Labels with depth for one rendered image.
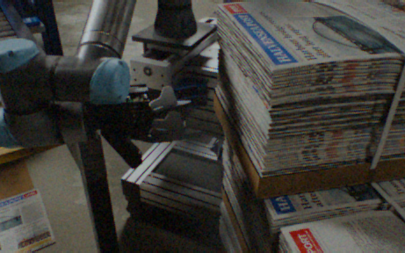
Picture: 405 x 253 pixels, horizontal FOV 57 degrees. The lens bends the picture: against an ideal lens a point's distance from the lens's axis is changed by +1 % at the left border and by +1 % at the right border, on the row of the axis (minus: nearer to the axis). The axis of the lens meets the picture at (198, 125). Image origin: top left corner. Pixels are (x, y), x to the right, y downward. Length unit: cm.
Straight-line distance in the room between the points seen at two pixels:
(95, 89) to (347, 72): 37
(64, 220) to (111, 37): 125
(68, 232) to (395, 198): 136
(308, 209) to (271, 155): 11
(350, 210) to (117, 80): 41
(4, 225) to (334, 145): 154
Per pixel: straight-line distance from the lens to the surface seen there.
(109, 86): 60
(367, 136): 62
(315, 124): 55
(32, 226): 182
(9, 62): 65
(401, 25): 68
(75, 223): 177
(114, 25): 67
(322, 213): 62
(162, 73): 119
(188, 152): 170
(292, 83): 49
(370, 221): 62
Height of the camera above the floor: 125
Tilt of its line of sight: 33 degrees down
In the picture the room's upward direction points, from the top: straight up
